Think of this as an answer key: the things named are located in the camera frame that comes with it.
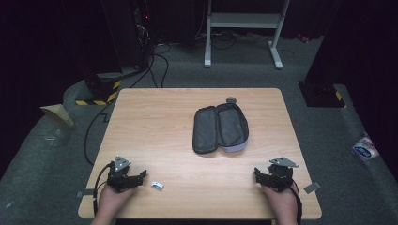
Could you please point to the small white eraser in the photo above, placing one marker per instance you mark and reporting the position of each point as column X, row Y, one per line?
column 157, row 185

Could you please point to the white blue tissue packet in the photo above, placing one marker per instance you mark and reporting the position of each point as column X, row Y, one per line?
column 364, row 148

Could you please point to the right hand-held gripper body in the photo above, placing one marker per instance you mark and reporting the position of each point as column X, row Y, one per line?
column 280, row 175

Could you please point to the person's right hand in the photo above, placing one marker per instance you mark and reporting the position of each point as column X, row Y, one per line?
column 281, row 201

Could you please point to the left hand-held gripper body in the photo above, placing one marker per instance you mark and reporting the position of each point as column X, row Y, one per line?
column 118, row 175

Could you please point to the dark equipment rack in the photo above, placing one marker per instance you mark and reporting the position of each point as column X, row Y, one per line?
column 128, row 31

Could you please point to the grey tape strip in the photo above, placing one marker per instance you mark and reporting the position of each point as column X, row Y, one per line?
column 312, row 187
column 84, row 193

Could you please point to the beige cardboard piece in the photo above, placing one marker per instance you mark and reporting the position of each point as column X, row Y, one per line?
column 58, row 113

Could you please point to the small grey round cap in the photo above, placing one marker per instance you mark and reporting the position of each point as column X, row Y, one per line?
column 231, row 100

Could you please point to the person's left hand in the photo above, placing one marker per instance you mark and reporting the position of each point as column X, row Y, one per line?
column 113, row 200

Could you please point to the black yellow striped base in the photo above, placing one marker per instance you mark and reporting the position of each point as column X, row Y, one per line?
column 97, row 90
column 325, row 95

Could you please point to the white metal stand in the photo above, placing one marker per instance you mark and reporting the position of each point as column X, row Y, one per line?
column 244, row 20

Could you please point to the grey pencil case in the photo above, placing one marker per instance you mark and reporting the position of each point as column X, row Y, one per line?
column 220, row 128

